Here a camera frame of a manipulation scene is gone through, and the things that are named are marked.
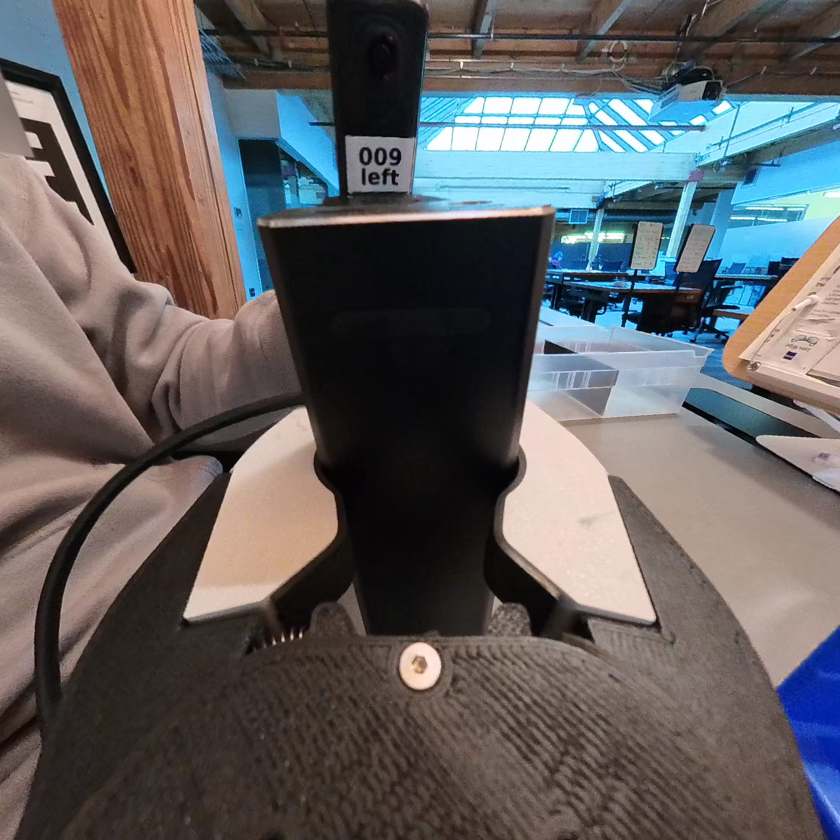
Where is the ceiling projector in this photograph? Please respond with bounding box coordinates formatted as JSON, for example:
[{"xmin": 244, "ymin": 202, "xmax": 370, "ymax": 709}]
[{"xmin": 648, "ymin": 62, "xmax": 726, "ymax": 124}]

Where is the wooden document board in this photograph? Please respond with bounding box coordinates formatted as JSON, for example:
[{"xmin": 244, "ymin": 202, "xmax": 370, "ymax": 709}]
[{"xmin": 722, "ymin": 217, "xmax": 840, "ymax": 416}]

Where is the long background table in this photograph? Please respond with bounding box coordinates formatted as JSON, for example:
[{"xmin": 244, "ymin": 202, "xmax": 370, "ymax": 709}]
[{"xmin": 545, "ymin": 268, "xmax": 703, "ymax": 329}]

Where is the black angled USB cable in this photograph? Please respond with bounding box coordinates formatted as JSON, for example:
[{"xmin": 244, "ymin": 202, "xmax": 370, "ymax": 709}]
[{"xmin": 34, "ymin": 394, "xmax": 306, "ymax": 732}]

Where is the person's grey hoodie torso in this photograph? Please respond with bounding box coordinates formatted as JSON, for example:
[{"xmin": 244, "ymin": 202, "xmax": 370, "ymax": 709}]
[{"xmin": 0, "ymin": 367, "xmax": 227, "ymax": 840}]

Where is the wooden pillar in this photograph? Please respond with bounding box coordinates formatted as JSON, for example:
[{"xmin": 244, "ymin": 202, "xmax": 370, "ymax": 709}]
[{"xmin": 52, "ymin": 0, "xmax": 247, "ymax": 319}]

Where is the skylight window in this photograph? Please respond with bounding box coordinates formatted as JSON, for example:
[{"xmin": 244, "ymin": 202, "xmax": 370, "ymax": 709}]
[{"xmin": 425, "ymin": 95, "xmax": 735, "ymax": 155}]

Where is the person's left forearm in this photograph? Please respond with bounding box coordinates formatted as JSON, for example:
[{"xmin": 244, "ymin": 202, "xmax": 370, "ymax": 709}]
[{"xmin": 0, "ymin": 152, "xmax": 304, "ymax": 460}]

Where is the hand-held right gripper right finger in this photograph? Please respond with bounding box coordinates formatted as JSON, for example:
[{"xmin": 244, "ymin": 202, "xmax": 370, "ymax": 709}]
[{"xmin": 487, "ymin": 402, "xmax": 658, "ymax": 632}]

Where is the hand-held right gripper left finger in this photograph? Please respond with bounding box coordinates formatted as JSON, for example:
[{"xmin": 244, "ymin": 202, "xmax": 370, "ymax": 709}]
[{"xmin": 182, "ymin": 406, "xmax": 361, "ymax": 624}]

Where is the white sign board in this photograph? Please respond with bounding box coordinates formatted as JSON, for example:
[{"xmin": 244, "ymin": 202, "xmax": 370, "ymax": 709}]
[
  {"xmin": 629, "ymin": 221, "xmax": 665, "ymax": 272},
  {"xmin": 675, "ymin": 224, "xmax": 718, "ymax": 274}
]

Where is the clear plastic bin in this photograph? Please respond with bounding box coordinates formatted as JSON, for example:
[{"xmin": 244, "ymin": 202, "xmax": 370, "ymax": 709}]
[{"xmin": 528, "ymin": 325, "xmax": 715, "ymax": 421}]

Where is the blue plastic bin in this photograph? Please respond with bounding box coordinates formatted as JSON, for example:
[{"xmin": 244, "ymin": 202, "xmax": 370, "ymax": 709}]
[{"xmin": 777, "ymin": 626, "xmax": 840, "ymax": 840}]

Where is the dark background office chair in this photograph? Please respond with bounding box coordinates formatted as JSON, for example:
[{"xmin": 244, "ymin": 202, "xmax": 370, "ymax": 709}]
[{"xmin": 640, "ymin": 259, "xmax": 724, "ymax": 337}]

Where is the black USB hub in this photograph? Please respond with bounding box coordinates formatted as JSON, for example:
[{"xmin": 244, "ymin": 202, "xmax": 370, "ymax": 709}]
[{"xmin": 257, "ymin": 205, "xmax": 557, "ymax": 637}]

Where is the framed black white poster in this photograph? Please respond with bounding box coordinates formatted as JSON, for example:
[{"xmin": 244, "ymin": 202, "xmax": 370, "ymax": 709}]
[{"xmin": 0, "ymin": 58, "xmax": 139, "ymax": 273}]

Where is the black stand base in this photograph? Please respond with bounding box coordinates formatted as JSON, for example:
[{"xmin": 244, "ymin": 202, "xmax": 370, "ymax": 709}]
[{"xmin": 682, "ymin": 387, "xmax": 840, "ymax": 442}]

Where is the light grey desk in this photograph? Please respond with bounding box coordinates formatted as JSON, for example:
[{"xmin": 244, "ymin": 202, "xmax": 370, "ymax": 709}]
[{"xmin": 525, "ymin": 387, "xmax": 840, "ymax": 686}]

